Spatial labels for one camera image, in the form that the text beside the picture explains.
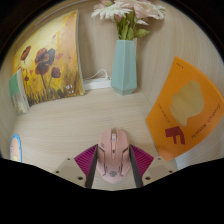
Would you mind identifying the round blue-rimmed cartoon mouse pad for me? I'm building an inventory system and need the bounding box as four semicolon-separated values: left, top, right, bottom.
9;133;23;163

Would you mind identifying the white power strip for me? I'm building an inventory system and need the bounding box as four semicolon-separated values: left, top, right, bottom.
83;77;112;91

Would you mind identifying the green and beige book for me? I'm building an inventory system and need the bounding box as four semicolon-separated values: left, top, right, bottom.
8;67;30;115

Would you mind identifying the pink computer mouse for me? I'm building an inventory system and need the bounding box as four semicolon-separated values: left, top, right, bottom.
96;128;132;184

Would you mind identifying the teal faceted vase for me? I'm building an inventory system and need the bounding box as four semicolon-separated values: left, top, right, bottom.
110;38;138;97

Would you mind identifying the yellow poppy canvas painting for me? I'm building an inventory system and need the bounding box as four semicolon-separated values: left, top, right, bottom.
11;9;85;107

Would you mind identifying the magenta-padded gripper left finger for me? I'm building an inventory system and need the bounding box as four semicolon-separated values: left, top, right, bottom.
53;143;100;189

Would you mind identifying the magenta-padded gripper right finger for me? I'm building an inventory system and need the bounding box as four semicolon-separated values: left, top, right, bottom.
128;144;176;189

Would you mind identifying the pink and white flower bouquet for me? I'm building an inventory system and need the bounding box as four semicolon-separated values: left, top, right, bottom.
90;0;167;42

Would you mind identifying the white power cable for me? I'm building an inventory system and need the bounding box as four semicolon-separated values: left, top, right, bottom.
84;68;110;81

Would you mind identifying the orange book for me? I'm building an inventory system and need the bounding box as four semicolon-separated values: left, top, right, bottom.
145;55;224;162

